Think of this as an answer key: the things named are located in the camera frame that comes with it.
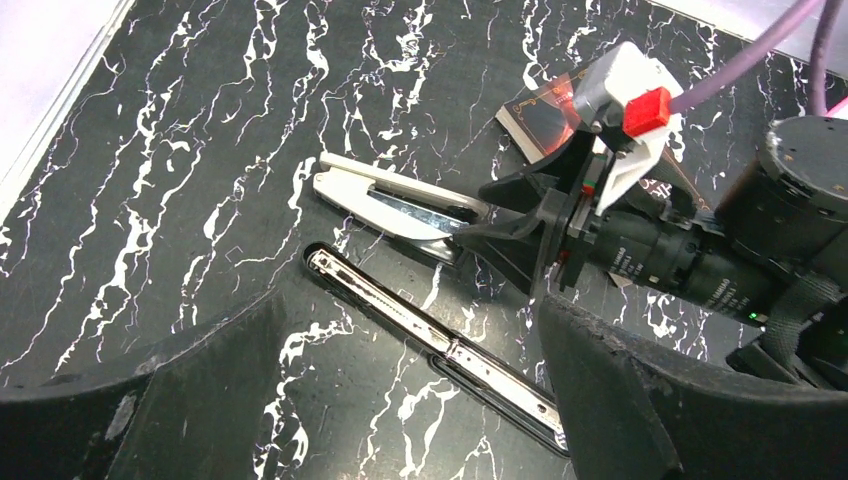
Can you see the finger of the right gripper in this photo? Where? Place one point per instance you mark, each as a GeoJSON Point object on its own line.
{"type": "Point", "coordinates": [524, 190]}
{"type": "Point", "coordinates": [520, 250]}

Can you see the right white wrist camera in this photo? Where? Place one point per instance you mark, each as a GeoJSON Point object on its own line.
{"type": "Point", "coordinates": [624, 97]}

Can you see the dark paperback book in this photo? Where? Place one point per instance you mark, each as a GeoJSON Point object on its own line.
{"type": "Point", "coordinates": [540, 122]}

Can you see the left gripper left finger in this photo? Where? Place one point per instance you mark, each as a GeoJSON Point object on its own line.
{"type": "Point", "coordinates": [189, 406]}

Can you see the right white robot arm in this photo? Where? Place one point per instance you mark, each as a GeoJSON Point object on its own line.
{"type": "Point", "coordinates": [772, 254]}

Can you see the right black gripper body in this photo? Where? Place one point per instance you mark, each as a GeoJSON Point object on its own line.
{"type": "Point", "coordinates": [649, 243]}

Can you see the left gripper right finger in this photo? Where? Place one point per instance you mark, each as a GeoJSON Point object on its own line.
{"type": "Point", "coordinates": [634, 409]}

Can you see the black stapler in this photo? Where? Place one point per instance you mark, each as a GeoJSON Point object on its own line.
{"type": "Point", "coordinates": [481, 374]}

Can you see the beige stapler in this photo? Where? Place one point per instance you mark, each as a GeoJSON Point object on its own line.
{"type": "Point", "coordinates": [421, 216]}

